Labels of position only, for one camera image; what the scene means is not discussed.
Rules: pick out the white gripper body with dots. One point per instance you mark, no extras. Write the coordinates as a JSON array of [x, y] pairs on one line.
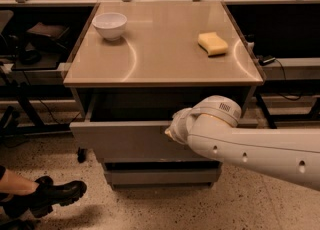
[[179, 123]]

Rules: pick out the grey top drawer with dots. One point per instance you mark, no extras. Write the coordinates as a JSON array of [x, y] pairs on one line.
[[131, 142]]

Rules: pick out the grey drawer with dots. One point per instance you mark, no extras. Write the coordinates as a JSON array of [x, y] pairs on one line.
[[162, 177], [131, 142]]

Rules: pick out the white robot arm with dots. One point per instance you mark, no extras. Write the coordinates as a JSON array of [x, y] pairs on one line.
[[211, 130]]

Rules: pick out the grey bottom drawer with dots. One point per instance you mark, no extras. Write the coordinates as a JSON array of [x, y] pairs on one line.
[[162, 177]]

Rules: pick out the grey drawer cabinet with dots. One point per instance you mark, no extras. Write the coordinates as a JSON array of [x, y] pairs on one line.
[[157, 68]]

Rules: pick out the yellow sponge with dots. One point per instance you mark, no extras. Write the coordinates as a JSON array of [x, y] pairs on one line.
[[212, 43]]

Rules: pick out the black desk leg left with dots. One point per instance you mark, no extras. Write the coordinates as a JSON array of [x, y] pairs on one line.
[[81, 155]]

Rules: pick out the black desk leg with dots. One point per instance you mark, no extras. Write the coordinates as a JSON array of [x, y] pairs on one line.
[[261, 104], [81, 155]]

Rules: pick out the black desk leg right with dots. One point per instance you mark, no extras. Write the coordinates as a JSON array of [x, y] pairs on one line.
[[261, 104]]

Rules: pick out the black power adapter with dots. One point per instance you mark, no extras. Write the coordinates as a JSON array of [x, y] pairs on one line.
[[265, 60]]

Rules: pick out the white bowl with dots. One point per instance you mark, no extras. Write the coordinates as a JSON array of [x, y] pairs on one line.
[[110, 25]]

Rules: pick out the black chunky boot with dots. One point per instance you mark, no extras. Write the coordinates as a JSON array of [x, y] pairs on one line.
[[40, 203]]

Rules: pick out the dark box on shelf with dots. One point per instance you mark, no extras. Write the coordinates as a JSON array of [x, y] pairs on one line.
[[49, 38]]

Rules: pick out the person's bare leg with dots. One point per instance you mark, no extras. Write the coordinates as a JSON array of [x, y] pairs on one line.
[[15, 184]]

